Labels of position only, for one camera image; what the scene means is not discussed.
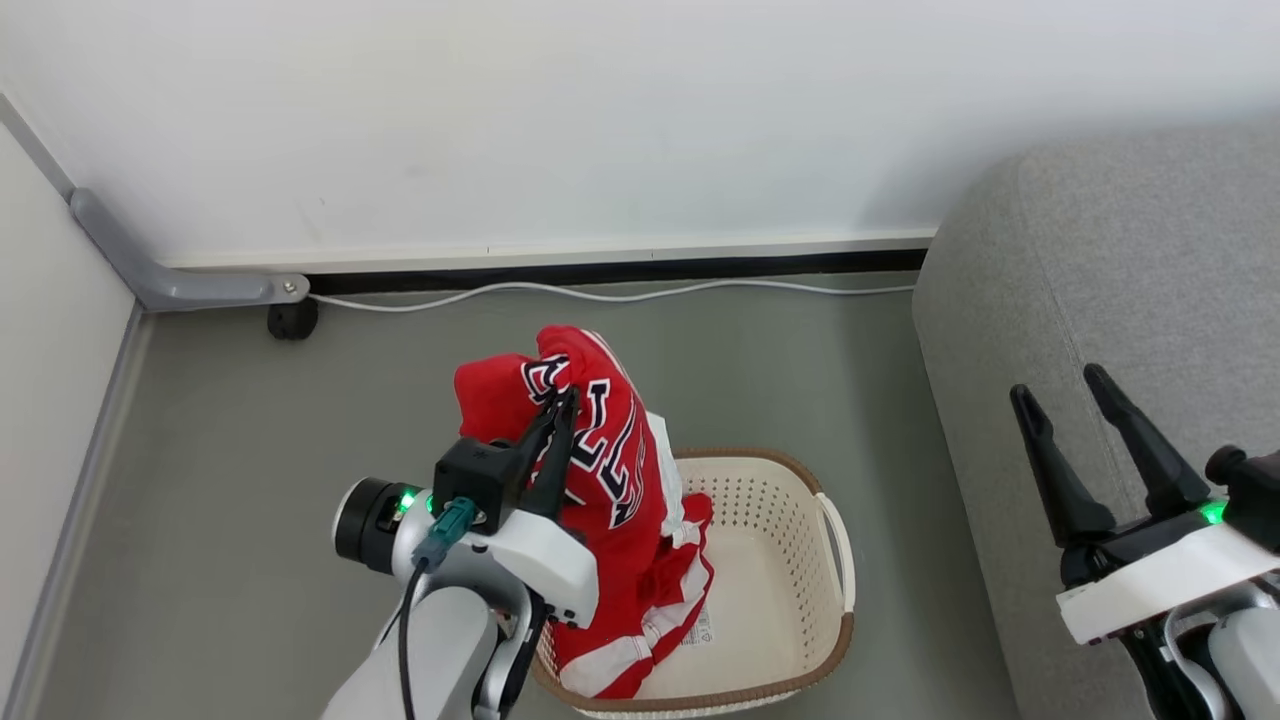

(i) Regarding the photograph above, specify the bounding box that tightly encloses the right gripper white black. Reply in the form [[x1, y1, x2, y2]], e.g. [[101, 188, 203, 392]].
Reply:
[[1010, 363, 1280, 646]]

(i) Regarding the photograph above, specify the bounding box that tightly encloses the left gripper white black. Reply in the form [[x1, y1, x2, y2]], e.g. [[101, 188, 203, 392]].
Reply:
[[468, 387, 600, 630]]

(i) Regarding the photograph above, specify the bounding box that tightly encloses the red basketball jersey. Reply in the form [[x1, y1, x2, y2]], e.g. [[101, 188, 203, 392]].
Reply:
[[454, 324, 717, 700]]

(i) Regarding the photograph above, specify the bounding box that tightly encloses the cream laundry basket brown rim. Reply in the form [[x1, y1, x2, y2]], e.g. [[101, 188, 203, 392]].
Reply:
[[530, 448, 858, 720]]

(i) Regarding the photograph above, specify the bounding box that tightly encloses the grey fabric sofa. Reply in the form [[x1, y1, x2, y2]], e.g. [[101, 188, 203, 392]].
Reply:
[[911, 120, 1280, 720]]

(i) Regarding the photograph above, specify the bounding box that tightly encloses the black baseboard strip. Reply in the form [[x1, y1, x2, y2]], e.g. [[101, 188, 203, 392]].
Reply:
[[304, 249, 930, 297]]

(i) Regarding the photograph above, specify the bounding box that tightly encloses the black round foot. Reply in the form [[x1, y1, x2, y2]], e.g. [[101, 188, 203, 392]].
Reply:
[[266, 300, 320, 342]]

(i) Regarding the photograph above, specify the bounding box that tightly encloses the black cable with teal plug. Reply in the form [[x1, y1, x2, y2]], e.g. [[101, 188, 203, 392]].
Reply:
[[397, 497, 480, 720]]

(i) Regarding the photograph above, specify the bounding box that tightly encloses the white power cable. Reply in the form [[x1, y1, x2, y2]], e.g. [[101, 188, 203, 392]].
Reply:
[[307, 279, 917, 314]]

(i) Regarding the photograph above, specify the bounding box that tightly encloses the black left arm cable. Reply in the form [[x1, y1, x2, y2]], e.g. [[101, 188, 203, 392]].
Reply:
[[496, 588, 550, 720]]

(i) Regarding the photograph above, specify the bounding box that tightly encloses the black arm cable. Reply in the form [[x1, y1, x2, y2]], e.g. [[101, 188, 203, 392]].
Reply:
[[496, 588, 550, 720], [1118, 618, 1206, 720]]

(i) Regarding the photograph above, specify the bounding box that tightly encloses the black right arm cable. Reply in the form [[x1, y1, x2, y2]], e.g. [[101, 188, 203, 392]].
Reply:
[[1118, 618, 1206, 720]]

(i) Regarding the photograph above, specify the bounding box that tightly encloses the grey metal partition bracket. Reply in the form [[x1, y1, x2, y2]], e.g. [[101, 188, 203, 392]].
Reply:
[[69, 187, 312, 314]]

